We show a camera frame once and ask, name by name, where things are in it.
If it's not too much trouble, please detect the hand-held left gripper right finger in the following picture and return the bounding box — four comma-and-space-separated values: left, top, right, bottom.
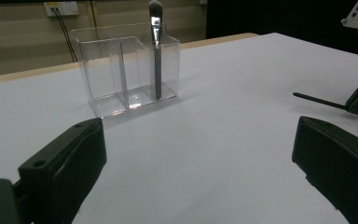
292, 116, 358, 224

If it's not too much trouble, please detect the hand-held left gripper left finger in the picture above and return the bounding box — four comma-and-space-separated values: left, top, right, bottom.
18, 117, 108, 224

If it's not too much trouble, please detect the thin black eyeliner pencil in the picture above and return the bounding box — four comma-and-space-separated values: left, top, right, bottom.
293, 91, 358, 119

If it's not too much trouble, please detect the clear acrylic organizer box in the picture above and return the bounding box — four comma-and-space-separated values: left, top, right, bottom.
70, 21, 181, 119

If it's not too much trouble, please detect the black makeup brush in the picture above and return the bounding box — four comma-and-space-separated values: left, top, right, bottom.
148, 0, 164, 101

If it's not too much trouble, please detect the white table cover board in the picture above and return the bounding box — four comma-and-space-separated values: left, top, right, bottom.
0, 32, 358, 224

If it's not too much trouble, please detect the black power cable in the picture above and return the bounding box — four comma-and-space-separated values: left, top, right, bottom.
55, 8, 78, 63
51, 8, 76, 63

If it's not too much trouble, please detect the white wall socket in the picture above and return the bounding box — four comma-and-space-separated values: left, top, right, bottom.
43, 1, 79, 17

